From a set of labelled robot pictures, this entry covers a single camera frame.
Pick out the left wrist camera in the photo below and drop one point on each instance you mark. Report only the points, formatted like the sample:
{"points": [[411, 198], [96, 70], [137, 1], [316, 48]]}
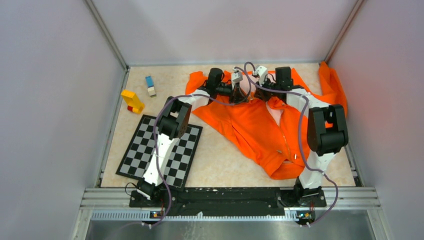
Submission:
{"points": [[237, 75]]}

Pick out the yellow toy block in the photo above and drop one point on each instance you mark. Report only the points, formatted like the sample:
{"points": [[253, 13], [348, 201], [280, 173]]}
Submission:
{"points": [[134, 104]]}

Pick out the aluminium front rail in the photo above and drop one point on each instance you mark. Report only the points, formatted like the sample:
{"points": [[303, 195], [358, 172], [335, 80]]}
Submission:
{"points": [[113, 204]]}

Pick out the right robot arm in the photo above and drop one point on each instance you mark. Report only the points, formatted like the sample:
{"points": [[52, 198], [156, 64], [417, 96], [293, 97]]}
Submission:
{"points": [[326, 131]]}

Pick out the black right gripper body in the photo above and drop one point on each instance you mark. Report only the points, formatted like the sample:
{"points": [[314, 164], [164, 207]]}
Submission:
{"points": [[265, 94]]}

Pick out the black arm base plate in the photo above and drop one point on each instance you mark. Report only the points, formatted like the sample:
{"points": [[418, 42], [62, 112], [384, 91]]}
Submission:
{"points": [[286, 196]]}

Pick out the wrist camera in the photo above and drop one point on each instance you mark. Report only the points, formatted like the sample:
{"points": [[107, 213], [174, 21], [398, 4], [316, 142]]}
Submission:
{"points": [[260, 73], [237, 75]]}

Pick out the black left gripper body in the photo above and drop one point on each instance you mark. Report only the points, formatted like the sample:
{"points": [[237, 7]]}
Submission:
{"points": [[234, 91]]}

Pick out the blue and white block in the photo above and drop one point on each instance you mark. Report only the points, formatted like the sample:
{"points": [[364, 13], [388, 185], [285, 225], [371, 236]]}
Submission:
{"points": [[150, 86]]}

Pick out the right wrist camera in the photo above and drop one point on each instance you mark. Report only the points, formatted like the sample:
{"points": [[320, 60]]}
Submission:
{"points": [[260, 73]]}

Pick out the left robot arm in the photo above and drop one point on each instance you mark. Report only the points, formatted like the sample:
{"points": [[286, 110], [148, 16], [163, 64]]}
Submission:
{"points": [[172, 121]]}

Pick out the orange fleece jacket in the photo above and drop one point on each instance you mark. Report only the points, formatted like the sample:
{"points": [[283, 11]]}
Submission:
{"points": [[253, 130]]}

